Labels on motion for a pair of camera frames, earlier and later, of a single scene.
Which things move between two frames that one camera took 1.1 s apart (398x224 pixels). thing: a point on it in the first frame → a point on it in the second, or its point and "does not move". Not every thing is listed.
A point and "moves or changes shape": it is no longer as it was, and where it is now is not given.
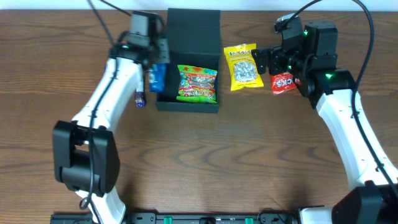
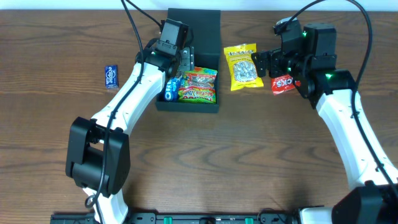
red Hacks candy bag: x=283 y=82 does not move
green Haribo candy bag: x=196 y=84 does not move
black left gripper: x=163 y=51 → x=186 y=58
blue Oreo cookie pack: x=157 y=77 moves or changes shape
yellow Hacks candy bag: x=243 y=67 does not move
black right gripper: x=277 y=59 does not move
